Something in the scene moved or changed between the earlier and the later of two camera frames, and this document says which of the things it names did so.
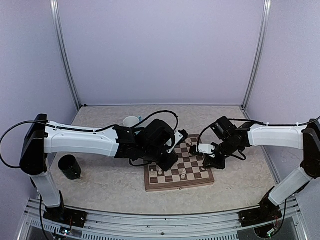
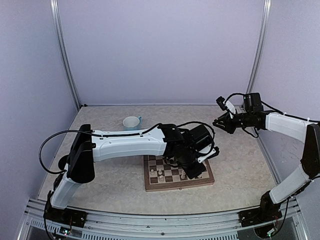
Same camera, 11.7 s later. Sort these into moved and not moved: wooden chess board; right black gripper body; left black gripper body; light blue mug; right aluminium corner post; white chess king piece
Moved: right black gripper body; left black gripper body
Not moved: white chess king piece; light blue mug; wooden chess board; right aluminium corner post
